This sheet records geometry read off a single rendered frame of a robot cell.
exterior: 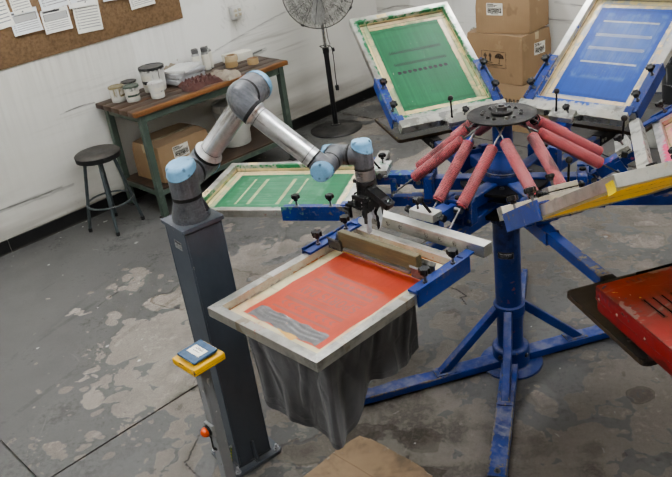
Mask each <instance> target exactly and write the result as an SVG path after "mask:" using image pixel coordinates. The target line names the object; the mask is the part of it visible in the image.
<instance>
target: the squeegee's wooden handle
mask: <svg viewBox="0 0 672 477"><path fill-rule="evenodd" d="M338 238H339V241H340V242H341V243H342V249H343V248H348V249H351V250H353V251H356V252H359V253H362V254H365V255H368V256H371V257H374V258H376V259H379V260H382V261H385V262H388V263H391V264H394V265H396V266H399V267H402V268H405V269H408V270H411V268H410V267H409V265H411V266H414V267H417V268H418V267H421V265H422V259H421V255H420V254H418V253H415V252H412V251H409V250H405V249H402V248H399V247H396V246H393V245H390V244H387V243H384V242H381V241H378V240H375V239H372V238H369V237H366V236H363V235H360V234H357V233H353V232H350V231H347V230H344V229H341V230H339V231H338Z"/></svg>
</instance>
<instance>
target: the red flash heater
mask: <svg viewBox="0 0 672 477"><path fill-rule="evenodd" d="M595 299H596V300H597V310H598V311H599V312H600V313H601V314H602V315H603V316H604V317H605V318H607V319H608V320H609V321H610V322H611V323H612V324H613V325H615V326H616V327H617V328H618V329H619V330H620V331H621V332H622V333H624V334H625V335H626V336H627V337H628V338H629V339H630V340H631V341H633V342H634V343H635V344H636V345H637V346H638V347H639V348H640V349H642V350H643V351H644V352H645V353H646V354H647V355H648V356H649V357H651V358H652V359H653V360H654V361H655V362H656V363H657V364H658V365H660V366H661V367H662V368H663V369H664V370H665V371H666V372H668V373H669V374H670V375H671V376H672V266H669V267H665V268H661V269H657V270H654V271H650V272H646V273H642V274H638V275H635V276H631V277H627V278H623V279H619V280H615V281H612V282H608V283H604V284H600V285H597V286H595Z"/></svg>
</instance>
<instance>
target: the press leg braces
mask: <svg viewBox="0 0 672 477"><path fill-rule="evenodd" d="M524 301H525V311H527V312H529V313H531V314H532V315H534V316H536V317H538V318H539V319H541V320H543V321H545V322H546V323H548V324H550V325H552V326H553V327H555V328H557V329H558V330H560V331H562V332H564V333H563V334H561V335H562V336H563V337H564V338H565V339H566V340H567V341H568V342H570V341H573V340H577V339H581V338H584V337H588V335H587V334H586V333H585V332H584V331H583V330H582V329H578V330H576V329H575V328H573V327H571V326H570V325H568V324H566V323H564V322H563V321H561V320H559V319H557V318H556V317H554V316H552V315H551V314H549V313H547V312H545V311H544V310H542V309H540V308H539V307H537V306H535V305H533V304H532V303H530V302H528V301H527V300H525V299H524ZM496 318H497V309H496V308H495V307H494V306H492V307H491V308H490V309H489V310H488V311H487V313H486V314H485V315H484V316H483V317H482V318H481V320H480V321H479V322H478V323H477V324H476V325H475V327H474V328H473V329H472V330H471V331H470V332H469V333H468V335H467V336H466V337H465V338H464V339H463V340H462V342H461V343H460V344H459V345H458V346H457V347H456V348H455V350H454V351H453V352H452V353H451V354H450V355H449V357H448V358H447V359H446V360H445V361H444V362H443V364H442V365H441V366H440V367H438V368H434V369H432V370H433V372H434V374H435V375H436V377H437V378H439V377H442V376H446V375H450V374H453V373H457V372H458V370H457V369H456V367H455V365H456V364H457V363H458V362H459V361H460V360H461V358H462V357H463V356H464V355H465V354H466V353H467V352H468V350H469V349H470V348H471V347H472V346H473V345H474V344H475V342H476V341H477V340H478V339H479V338H480V337H481V335H482V334H483V333H484V332H485V331H486V330H487V329H488V327H489V326H490V325H491V324H492V323H493V322H494V320H495V319H496ZM512 338H513V316H512V312H504V319H503V363H502V385H501V389H499V393H498V400H497V405H501V406H513V398H514V390H511V375H512Z"/></svg>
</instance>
